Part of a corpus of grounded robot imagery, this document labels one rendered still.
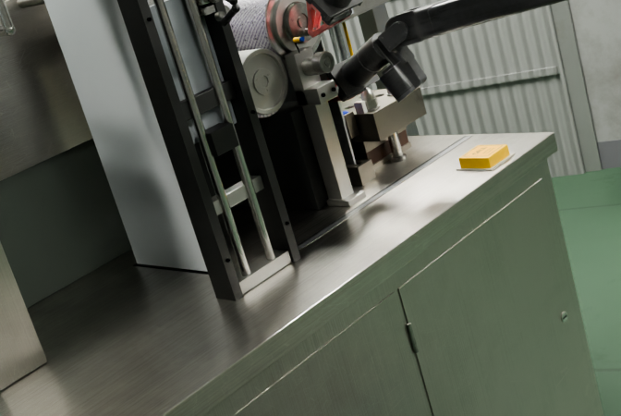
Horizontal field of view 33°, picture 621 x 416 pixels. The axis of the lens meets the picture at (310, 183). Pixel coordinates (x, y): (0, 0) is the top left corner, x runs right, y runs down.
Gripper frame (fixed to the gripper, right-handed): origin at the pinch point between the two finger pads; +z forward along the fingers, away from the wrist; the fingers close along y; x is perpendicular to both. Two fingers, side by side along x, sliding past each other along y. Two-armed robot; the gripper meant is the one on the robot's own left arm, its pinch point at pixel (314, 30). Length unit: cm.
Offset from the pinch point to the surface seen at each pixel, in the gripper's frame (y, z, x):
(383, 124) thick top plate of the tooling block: 11.8, 14.5, -18.2
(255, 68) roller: -12.7, 5.5, 1.1
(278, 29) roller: -5.5, 1.3, 4.2
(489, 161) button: 11.3, 1.7, -38.9
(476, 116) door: 214, 154, 3
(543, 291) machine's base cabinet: 19, 21, -64
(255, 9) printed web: -4.3, 3.0, 10.8
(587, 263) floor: 145, 111, -71
